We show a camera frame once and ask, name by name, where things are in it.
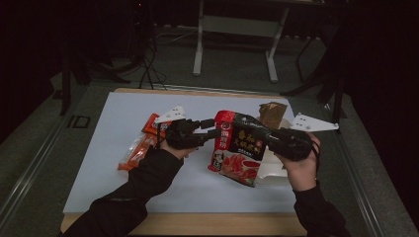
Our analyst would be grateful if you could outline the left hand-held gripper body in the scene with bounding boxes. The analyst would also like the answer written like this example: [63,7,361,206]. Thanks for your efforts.
[154,105,202,151]

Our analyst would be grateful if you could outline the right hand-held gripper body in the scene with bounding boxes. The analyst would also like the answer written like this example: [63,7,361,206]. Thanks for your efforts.
[271,112,340,162]

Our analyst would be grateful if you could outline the gold foil packet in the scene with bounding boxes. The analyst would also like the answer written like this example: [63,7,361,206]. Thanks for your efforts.
[258,101,289,130]

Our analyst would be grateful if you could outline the white divided food container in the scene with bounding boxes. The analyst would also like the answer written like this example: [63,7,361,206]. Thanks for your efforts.
[256,117,297,186]

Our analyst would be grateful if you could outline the red and black sauce packet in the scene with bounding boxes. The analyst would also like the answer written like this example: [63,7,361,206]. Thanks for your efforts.
[207,110,275,188]

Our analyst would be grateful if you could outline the person's left hand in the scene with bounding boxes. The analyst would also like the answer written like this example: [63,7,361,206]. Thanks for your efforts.
[160,143,199,161]

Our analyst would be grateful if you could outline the person's right hand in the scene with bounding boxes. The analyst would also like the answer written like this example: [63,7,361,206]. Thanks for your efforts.
[276,132,321,193]

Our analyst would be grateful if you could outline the orange packet of cubes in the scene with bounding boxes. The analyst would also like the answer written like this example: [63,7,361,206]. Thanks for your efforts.
[118,113,172,172]

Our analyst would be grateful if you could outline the black stand legs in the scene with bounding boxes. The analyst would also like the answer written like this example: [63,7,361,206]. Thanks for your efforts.
[281,33,347,134]

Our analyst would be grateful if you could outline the white table mat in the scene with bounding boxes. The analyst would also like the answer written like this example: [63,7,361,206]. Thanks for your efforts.
[62,91,297,214]

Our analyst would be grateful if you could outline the white metal stand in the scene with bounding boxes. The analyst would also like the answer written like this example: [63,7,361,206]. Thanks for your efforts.
[192,0,291,84]

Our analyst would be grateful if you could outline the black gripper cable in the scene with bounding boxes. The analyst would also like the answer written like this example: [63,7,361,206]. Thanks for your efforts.
[310,139,323,182]

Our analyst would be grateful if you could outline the black floor cables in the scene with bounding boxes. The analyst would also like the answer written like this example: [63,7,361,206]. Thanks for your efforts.
[137,29,168,91]

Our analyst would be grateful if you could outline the metal floor rail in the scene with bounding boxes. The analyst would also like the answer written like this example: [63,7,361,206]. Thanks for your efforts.
[320,103,384,237]
[0,115,72,225]

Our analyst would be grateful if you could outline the black floor bracket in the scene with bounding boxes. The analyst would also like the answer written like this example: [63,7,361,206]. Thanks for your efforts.
[67,115,91,129]

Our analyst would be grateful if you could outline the black stand post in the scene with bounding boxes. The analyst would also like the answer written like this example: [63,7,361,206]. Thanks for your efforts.
[58,53,72,117]

